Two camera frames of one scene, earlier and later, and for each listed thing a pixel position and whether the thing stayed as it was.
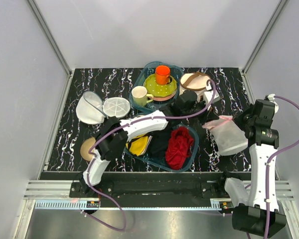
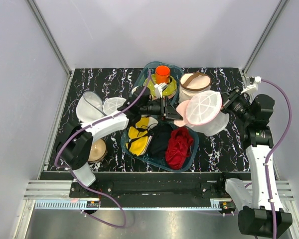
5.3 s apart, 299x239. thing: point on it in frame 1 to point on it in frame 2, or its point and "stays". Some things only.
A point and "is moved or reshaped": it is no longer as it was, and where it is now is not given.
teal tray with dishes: (156, 85) stays
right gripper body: (244, 118) to (238, 107)
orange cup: (162, 75) stays
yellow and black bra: (137, 145) stays
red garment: (178, 148) stays
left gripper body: (209, 110) to (157, 108)
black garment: (159, 142) stays
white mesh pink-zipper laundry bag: (229, 135) is moved or reshaped
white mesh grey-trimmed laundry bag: (91, 109) stays
